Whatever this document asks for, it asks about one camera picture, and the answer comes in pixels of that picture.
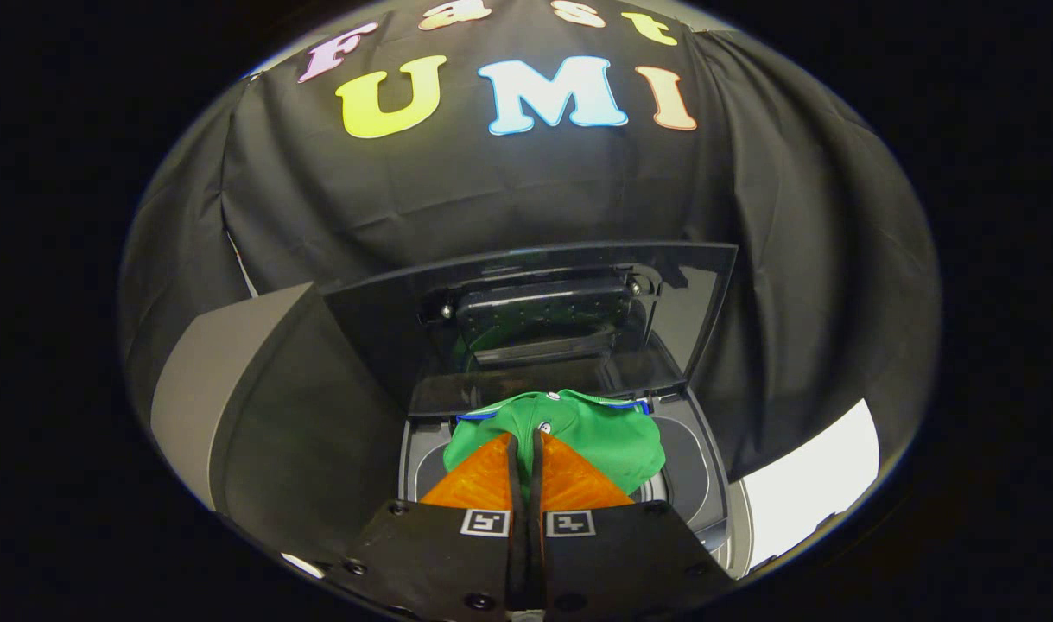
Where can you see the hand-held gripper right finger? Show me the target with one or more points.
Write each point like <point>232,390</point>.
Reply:
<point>612,561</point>

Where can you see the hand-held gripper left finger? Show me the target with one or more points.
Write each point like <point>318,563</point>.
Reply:
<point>457,561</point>

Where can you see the green polo shirt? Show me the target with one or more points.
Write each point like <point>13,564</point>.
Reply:
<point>604,436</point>

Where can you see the dark washing machine lid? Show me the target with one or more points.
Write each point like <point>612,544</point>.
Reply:
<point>379,328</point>

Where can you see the white flat board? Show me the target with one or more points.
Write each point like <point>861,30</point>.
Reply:
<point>811,484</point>

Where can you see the grey and black cabinet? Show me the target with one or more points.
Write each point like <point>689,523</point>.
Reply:
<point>293,415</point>

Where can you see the black backdrop cloth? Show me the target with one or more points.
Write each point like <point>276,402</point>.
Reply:
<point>509,190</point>

